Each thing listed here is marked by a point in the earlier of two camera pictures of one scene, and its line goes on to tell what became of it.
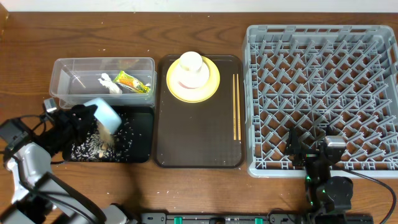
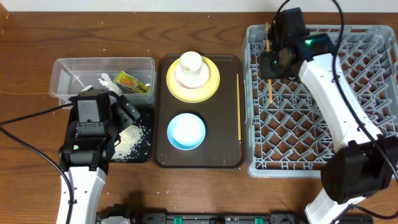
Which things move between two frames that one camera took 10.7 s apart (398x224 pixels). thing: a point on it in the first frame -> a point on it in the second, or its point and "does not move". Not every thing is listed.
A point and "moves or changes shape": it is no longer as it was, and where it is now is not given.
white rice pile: x=99 y=144 moves or changes shape
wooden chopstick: x=234 y=109 -> x=268 y=50
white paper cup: x=191 y=61 does not move
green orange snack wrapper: x=132 y=82 does not move
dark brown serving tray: x=208 y=134 does not move
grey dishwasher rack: x=342 y=78 does not move
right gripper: x=294 y=147 -> x=265 y=71
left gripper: x=66 y=124 -> x=127 y=119
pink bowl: x=190 y=79 does not move
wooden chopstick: x=239 y=111 does not move
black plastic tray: x=134 y=138 does not move
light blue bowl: x=110 y=119 moves or changes shape
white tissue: x=106 y=81 does not move
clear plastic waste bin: x=130 y=81 does not move
